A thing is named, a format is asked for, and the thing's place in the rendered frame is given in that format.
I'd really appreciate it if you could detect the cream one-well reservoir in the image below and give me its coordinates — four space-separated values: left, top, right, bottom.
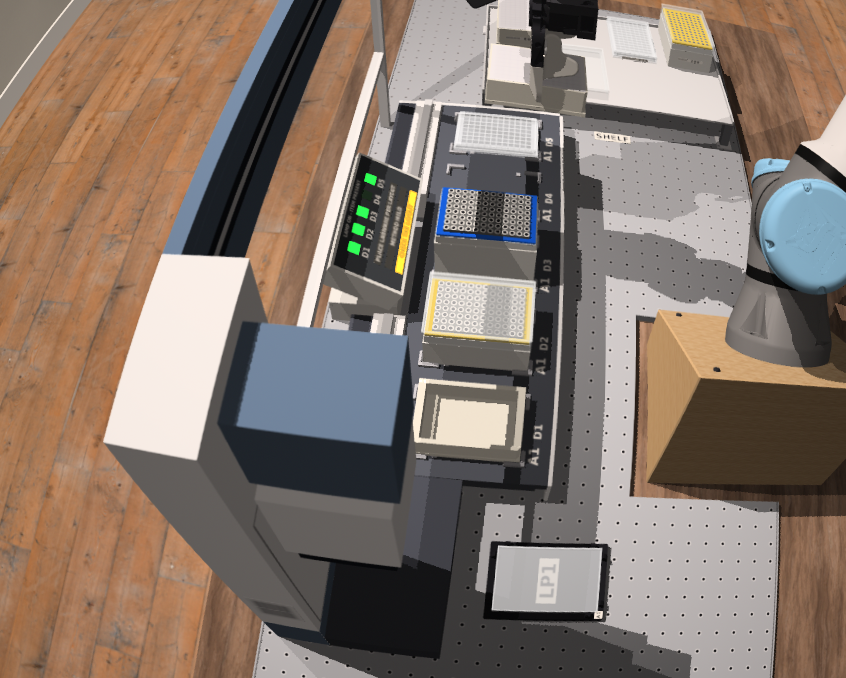
413 378 526 462

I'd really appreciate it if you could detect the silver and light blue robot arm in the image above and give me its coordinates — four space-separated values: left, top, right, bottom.
725 95 846 368

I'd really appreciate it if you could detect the light grey rectangular panel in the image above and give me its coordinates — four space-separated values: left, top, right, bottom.
491 546 602 613

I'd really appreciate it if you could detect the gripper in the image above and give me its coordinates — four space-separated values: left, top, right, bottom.
529 0 598 103

